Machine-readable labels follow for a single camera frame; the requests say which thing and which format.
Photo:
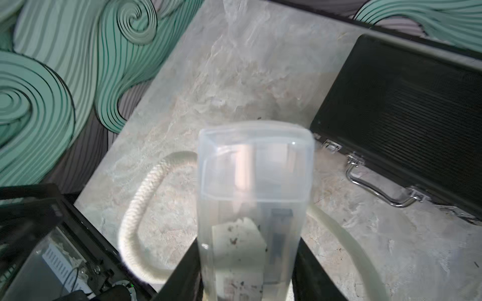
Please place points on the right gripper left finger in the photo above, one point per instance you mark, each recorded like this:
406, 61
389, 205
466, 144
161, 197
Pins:
185, 283

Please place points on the clear compass case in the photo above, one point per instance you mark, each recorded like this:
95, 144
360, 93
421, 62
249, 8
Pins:
254, 186

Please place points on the cream canvas tote bag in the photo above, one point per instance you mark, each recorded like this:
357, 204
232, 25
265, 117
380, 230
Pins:
130, 246

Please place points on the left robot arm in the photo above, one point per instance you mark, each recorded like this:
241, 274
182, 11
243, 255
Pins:
50, 251

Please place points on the black metal briefcase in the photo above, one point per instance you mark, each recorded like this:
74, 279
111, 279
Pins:
409, 124

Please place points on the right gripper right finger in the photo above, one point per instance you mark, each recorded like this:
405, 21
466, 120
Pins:
309, 279

